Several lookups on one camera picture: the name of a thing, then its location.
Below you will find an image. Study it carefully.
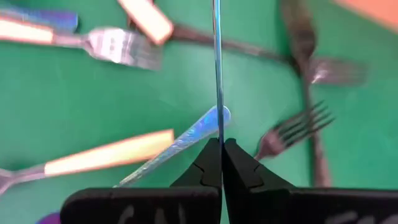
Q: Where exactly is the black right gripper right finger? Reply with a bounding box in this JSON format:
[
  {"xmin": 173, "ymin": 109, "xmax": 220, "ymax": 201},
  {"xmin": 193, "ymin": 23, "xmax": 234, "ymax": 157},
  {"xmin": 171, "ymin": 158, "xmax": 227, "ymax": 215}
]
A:
[{"xmin": 222, "ymin": 138, "xmax": 398, "ymax": 224}]

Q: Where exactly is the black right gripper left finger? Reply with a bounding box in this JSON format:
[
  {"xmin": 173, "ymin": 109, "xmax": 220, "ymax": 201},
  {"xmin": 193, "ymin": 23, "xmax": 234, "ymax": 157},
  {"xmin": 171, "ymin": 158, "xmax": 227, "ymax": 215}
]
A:
[{"xmin": 60, "ymin": 138, "xmax": 223, "ymax": 224}]

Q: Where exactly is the cream-handled silver fork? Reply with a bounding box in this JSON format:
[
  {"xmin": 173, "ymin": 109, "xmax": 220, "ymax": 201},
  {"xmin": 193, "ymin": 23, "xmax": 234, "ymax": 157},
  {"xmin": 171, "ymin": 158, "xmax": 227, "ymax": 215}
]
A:
[
  {"xmin": 0, "ymin": 17, "xmax": 164, "ymax": 72},
  {"xmin": 117, "ymin": 0, "xmax": 174, "ymax": 46},
  {"xmin": 0, "ymin": 128, "xmax": 175, "ymax": 196}
]

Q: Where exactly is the green table mat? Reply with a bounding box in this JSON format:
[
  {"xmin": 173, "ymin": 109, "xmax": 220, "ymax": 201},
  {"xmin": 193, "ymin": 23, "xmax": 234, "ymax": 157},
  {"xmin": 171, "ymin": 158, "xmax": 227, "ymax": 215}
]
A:
[{"xmin": 0, "ymin": 0, "xmax": 398, "ymax": 224}]

